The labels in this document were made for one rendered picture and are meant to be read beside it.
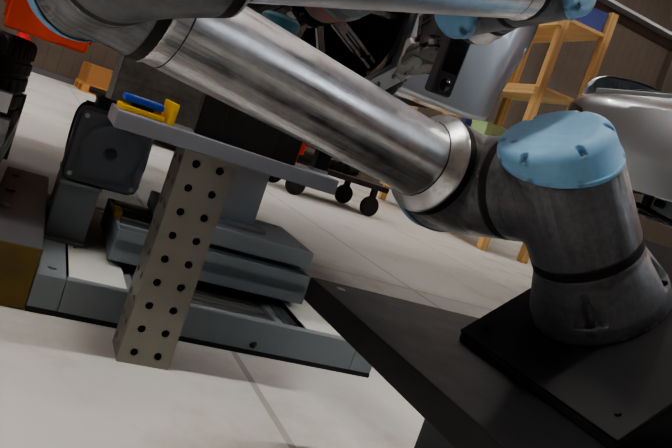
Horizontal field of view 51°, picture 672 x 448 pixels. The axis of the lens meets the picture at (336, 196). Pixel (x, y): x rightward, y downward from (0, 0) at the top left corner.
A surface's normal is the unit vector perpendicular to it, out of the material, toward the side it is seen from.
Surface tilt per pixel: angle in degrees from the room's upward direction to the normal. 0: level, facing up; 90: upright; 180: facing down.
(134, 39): 133
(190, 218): 90
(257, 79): 109
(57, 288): 90
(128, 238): 90
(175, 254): 90
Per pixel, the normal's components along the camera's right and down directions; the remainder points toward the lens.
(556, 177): -0.31, 0.37
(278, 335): 0.36, 0.20
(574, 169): -0.06, 0.29
